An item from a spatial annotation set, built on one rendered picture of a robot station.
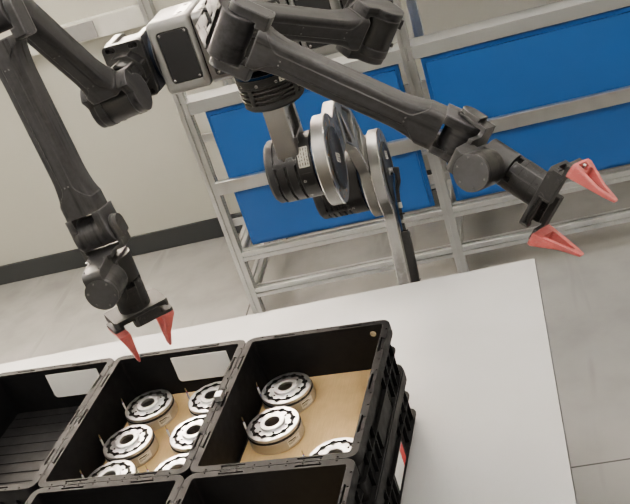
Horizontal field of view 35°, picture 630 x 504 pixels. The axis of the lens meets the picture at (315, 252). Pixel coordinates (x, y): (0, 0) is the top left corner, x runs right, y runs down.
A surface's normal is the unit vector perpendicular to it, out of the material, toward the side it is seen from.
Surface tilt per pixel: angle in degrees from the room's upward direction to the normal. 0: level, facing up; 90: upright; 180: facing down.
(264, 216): 90
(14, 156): 90
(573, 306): 0
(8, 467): 0
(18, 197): 90
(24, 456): 0
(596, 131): 90
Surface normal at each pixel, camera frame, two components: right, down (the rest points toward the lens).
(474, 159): -0.55, 0.22
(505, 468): -0.28, -0.85
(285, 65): -0.18, 0.44
